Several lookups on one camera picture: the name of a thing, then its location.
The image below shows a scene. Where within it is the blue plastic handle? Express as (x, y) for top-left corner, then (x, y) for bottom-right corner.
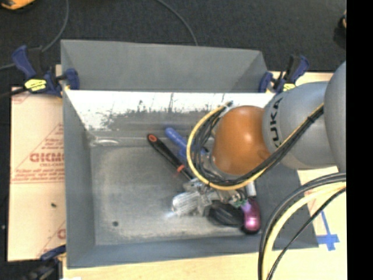
(164, 127), (209, 160)

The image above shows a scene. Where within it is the black tool with orange ring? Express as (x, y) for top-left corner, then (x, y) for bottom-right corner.
(146, 133), (195, 181)

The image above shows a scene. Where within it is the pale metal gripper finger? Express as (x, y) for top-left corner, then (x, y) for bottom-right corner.
(171, 192), (203, 208)
(174, 201), (209, 218)

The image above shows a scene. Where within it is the brown cardboard board red print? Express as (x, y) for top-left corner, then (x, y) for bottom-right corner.
(6, 65), (68, 262)

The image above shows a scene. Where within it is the grey metal bin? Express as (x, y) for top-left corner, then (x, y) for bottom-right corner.
(60, 39), (319, 268)

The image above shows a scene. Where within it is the black rounded object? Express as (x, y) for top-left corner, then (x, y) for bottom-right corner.
(207, 203), (245, 228)

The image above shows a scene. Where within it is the purple computer mouse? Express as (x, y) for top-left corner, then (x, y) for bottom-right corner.
(240, 198), (262, 235)

